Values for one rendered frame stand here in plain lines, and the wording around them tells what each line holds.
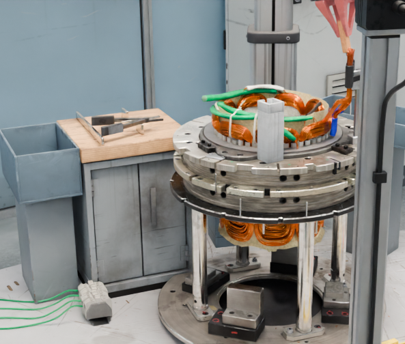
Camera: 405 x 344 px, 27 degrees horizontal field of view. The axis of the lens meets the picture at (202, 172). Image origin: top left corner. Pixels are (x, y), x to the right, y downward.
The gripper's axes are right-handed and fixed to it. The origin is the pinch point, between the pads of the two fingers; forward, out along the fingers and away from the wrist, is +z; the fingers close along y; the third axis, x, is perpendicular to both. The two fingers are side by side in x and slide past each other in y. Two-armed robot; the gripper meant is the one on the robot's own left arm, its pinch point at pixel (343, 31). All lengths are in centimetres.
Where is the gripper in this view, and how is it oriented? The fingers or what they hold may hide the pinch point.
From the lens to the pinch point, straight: 160.1
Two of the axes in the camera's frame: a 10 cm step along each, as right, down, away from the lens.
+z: 2.0, 9.5, 2.5
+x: 6.1, -3.1, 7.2
